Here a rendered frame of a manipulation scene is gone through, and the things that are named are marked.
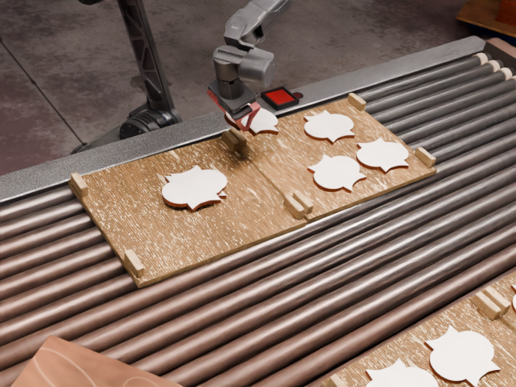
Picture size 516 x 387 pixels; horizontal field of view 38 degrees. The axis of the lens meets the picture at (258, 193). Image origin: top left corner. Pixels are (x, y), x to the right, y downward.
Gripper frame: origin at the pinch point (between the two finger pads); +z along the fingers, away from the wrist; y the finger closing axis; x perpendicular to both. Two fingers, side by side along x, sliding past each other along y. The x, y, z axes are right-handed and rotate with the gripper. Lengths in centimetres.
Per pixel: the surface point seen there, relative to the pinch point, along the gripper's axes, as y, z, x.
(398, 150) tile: 17.9, 21.1, 35.0
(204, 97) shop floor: -136, 136, 58
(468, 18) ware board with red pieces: -125, 177, 236
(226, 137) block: -5.5, 10.6, -0.5
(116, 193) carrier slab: -1.3, 3.2, -31.6
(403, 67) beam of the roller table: -15, 37, 68
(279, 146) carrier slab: 1.5, 15.7, 10.2
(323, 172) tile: 15.7, 14.4, 12.6
